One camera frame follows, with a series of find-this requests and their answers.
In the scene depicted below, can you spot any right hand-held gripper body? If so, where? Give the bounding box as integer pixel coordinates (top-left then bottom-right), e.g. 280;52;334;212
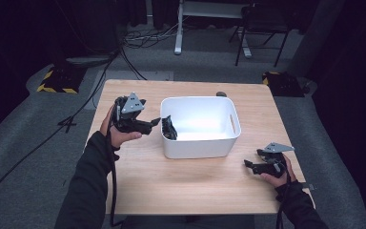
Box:
255;141;295;178

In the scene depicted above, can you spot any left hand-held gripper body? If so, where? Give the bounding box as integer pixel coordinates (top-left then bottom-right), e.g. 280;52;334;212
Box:
112;92;153;135

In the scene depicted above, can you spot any black spiked object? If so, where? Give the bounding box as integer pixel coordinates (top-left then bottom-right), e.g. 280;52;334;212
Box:
161;114;178;141

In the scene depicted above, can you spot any white plastic bin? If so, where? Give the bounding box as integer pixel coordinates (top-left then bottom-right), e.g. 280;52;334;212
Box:
159;95;242;159

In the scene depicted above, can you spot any person's right hand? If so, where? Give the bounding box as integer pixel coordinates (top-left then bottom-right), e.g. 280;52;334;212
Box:
260;153;298;189

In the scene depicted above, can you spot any person's left hand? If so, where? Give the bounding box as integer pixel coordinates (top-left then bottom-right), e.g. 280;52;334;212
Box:
99;104;143;149

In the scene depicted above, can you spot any black yellow striped floor plate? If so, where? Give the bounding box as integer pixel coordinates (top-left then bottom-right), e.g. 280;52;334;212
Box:
261;71;306;98
36;64;88;95

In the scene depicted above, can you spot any black chair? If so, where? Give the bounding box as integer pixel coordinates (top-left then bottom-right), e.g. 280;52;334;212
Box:
228;3;293;68

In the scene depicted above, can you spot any right hand-held gripper cable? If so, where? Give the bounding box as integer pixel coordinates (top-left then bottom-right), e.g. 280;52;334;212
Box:
275;161;294;229

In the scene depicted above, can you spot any hand-held gripper cable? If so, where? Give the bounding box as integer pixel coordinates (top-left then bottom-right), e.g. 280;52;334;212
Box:
106;118;124;228
275;161;294;229

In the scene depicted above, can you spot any left hand-held gripper cable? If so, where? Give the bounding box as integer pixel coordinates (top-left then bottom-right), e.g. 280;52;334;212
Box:
106;118;124;228

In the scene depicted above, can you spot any bundle of floor cables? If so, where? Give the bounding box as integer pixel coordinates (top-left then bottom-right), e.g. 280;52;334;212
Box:
122;17;182;51

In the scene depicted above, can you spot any long black floor cable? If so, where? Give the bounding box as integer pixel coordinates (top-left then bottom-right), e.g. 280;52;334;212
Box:
0;47;123;220

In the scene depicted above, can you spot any white desk frame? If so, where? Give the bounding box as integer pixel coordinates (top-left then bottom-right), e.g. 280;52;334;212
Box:
173;0;253;59

